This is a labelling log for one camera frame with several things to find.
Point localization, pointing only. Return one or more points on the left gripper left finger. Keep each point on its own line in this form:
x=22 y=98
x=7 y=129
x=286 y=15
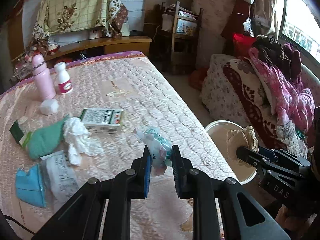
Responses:
x=101 y=209

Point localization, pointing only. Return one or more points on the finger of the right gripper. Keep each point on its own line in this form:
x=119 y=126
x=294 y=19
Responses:
x=253 y=159
x=268 y=154

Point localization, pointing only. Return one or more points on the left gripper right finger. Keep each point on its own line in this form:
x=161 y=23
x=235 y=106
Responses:
x=222 y=209

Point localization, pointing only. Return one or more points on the beige paper trash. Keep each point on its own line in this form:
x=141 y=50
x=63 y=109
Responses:
x=237 y=138

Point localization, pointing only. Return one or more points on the white printed snack wrapper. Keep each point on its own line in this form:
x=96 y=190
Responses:
x=59 y=176

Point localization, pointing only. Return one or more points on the plastic wrapper teal print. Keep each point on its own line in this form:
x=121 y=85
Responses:
x=159 y=148

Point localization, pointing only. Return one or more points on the blue plastic wrapper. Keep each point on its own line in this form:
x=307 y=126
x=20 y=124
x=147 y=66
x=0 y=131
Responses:
x=29 y=186

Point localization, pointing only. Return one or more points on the white tissue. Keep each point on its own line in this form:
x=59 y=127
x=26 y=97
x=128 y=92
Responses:
x=76 y=136

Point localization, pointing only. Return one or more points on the green fuzzy sock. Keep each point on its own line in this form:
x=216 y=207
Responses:
x=44 y=140

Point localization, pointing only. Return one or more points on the green white medicine box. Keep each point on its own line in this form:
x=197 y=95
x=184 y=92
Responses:
x=102 y=120

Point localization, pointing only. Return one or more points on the dark green packet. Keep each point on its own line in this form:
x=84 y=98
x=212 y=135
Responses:
x=16 y=132

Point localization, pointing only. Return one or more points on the white bottle cap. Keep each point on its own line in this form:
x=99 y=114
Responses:
x=49 y=107

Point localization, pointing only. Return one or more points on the green white pouch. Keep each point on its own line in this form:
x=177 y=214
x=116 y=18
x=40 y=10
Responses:
x=25 y=139

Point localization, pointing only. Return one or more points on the cream plastic trash bucket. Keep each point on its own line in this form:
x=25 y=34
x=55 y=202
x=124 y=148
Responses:
x=217 y=130

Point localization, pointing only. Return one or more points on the right hand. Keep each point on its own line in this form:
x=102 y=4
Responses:
x=297 y=227

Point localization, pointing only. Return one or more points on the pink floral quilt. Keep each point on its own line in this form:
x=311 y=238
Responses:
x=289 y=101

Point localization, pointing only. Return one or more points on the floral covered sofa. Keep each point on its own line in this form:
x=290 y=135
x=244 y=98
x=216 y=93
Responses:
x=232 y=91

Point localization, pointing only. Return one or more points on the pink quilted table cover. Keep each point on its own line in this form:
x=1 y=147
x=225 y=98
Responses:
x=153 y=102

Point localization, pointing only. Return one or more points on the dark brown clothing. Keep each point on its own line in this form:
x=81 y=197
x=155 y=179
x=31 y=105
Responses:
x=285 y=57

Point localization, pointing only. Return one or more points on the red cushion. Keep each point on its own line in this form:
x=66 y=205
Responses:
x=242 y=44

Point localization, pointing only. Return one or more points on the white paper label scrap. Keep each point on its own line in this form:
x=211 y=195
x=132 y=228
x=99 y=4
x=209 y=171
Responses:
x=118 y=93

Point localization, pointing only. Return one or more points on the beige curtain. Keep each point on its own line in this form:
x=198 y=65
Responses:
x=267 y=16

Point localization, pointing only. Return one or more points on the window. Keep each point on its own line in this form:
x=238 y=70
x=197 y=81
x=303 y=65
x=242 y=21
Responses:
x=300 y=26

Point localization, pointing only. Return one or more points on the white bottle pink label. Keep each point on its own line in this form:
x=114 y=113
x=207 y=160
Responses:
x=63 y=78

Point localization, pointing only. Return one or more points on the pink thermos bottle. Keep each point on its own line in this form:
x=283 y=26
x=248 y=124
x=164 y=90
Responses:
x=42 y=78

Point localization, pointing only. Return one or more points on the wooden chair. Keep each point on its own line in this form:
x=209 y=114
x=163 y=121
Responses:
x=181 y=30

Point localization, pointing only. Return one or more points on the wooden low cabinet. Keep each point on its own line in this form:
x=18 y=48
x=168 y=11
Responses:
x=110 y=45

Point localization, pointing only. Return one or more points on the floral yellow blanket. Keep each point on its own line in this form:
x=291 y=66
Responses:
x=63 y=16

